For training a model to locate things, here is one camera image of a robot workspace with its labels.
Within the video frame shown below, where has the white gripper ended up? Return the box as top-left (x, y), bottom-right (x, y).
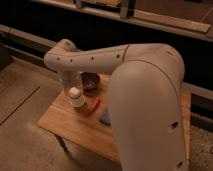
top-left (59, 71), bottom-right (85, 108)

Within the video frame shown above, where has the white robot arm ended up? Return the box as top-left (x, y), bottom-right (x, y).
top-left (44, 39), bottom-right (188, 171)

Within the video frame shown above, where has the dark ceramic cup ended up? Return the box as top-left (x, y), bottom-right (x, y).
top-left (81, 72), bottom-right (100, 91)

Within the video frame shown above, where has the blue object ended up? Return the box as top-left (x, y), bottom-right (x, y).
top-left (99, 110), bottom-right (111, 126)

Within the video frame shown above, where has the wooden table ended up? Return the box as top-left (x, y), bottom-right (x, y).
top-left (37, 75), bottom-right (191, 163)

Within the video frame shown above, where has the wooden shelf rail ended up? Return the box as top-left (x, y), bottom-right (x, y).
top-left (31, 0), bottom-right (213, 43)

